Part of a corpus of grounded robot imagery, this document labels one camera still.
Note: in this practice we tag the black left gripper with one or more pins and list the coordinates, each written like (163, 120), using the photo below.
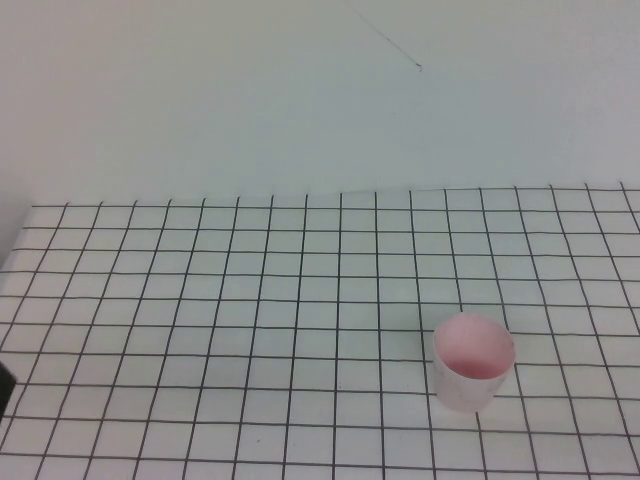
(6, 390)

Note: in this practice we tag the pink plastic cup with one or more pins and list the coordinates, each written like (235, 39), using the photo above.
(465, 385)

